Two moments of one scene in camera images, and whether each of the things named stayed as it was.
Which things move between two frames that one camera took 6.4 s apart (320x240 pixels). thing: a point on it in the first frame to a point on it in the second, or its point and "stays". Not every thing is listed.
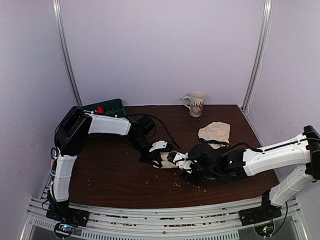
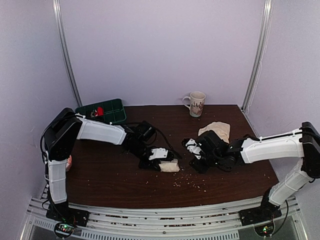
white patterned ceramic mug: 197,102 stays
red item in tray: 100,110 stays
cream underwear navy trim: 216,134 stays
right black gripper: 194,181 to 196,166
